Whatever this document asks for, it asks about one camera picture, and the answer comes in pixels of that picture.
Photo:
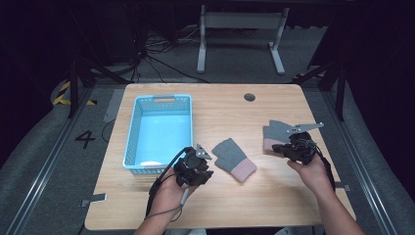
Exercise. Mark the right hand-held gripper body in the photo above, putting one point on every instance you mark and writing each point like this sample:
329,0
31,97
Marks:
303,148

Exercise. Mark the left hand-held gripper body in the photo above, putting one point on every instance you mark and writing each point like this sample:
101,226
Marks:
191,163

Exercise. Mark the grey and pink sock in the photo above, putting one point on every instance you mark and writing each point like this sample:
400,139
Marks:
233,160

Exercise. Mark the person's right hand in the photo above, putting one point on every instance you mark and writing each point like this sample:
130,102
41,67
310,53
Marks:
313,176

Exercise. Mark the person's left hand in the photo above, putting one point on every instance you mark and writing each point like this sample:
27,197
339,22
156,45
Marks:
169,194

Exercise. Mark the light blue plastic basket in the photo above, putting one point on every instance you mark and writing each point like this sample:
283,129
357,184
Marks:
163,137

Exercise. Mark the black metal stand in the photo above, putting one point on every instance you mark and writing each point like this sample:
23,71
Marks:
74,84
341,88

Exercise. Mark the aluminium floor rail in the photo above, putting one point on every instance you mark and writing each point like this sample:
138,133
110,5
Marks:
49,163
359,163

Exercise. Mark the white metal desk frame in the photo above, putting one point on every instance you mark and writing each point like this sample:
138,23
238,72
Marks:
243,20

